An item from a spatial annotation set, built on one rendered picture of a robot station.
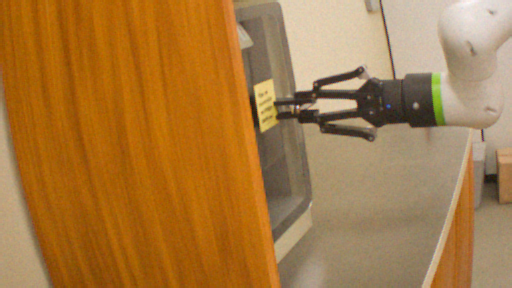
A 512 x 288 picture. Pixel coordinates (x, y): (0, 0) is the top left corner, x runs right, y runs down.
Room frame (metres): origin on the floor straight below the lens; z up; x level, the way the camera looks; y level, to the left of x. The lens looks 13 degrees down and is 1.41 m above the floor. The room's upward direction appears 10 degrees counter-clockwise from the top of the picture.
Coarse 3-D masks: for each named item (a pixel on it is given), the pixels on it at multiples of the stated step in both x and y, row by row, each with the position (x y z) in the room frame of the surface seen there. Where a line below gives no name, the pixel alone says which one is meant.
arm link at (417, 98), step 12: (408, 84) 0.98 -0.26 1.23; (420, 84) 0.97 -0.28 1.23; (408, 96) 0.97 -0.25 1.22; (420, 96) 0.96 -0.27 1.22; (432, 96) 0.95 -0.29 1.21; (408, 108) 0.97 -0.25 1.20; (420, 108) 0.96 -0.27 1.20; (432, 108) 0.95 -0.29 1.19; (408, 120) 0.98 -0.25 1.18; (420, 120) 0.97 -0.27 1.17; (432, 120) 0.96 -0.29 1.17
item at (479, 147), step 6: (474, 144) 3.58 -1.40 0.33; (480, 144) 3.54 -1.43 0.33; (486, 144) 3.52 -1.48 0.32; (474, 150) 3.45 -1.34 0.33; (480, 150) 3.42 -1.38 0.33; (486, 150) 3.49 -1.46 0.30; (474, 156) 3.33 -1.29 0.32; (480, 156) 3.30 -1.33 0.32; (486, 156) 3.46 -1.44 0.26; (474, 162) 3.25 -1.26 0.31; (480, 162) 3.23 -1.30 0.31; (474, 168) 3.26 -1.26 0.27; (480, 168) 3.24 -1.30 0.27; (474, 174) 3.27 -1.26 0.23; (480, 174) 3.25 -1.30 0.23; (474, 180) 3.27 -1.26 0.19; (480, 180) 3.25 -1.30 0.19; (474, 186) 3.28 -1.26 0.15; (480, 186) 3.26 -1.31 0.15; (474, 192) 3.28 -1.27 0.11; (480, 192) 3.29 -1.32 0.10; (474, 198) 3.28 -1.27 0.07; (480, 198) 3.31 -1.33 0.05; (474, 204) 3.29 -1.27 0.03
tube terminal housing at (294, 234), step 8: (232, 0) 1.05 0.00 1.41; (240, 0) 1.08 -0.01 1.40; (248, 0) 1.11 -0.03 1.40; (256, 0) 1.14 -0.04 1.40; (264, 0) 1.17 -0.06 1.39; (272, 0) 1.20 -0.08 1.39; (304, 216) 1.19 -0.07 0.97; (296, 224) 1.15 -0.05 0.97; (304, 224) 1.18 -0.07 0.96; (288, 232) 1.11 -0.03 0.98; (296, 232) 1.15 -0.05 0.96; (304, 232) 1.18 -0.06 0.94; (280, 240) 1.08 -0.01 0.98; (288, 240) 1.11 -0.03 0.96; (296, 240) 1.14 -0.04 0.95; (280, 248) 1.07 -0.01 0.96; (288, 248) 1.10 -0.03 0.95; (280, 256) 1.07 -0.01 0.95
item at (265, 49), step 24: (240, 24) 1.04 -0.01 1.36; (264, 24) 1.12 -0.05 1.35; (264, 48) 1.11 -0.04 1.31; (288, 48) 1.20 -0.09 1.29; (264, 72) 1.09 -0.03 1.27; (288, 72) 1.19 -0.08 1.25; (288, 120) 1.15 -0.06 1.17; (264, 144) 1.05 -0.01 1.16; (288, 144) 1.14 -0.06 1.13; (264, 168) 1.04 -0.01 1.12; (288, 168) 1.12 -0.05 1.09; (288, 192) 1.11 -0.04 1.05; (288, 216) 1.10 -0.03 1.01
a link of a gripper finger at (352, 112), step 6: (354, 108) 1.06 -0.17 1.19; (372, 108) 1.03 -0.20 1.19; (324, 114) 1.09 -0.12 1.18; (330, 114) 1.06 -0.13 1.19; (336, 114) 1.06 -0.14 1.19; (342, 114) 1.05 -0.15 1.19; (348, 114) 1.05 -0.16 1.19; (354, 114) 1.04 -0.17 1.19; (360, 114) 1.03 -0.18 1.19; (366, 114) 1.03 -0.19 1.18; (372, 114) 1.02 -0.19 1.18; (318, 120) 1.07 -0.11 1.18; (324, 120) 1.07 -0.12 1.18; (330, 120) 1.06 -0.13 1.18
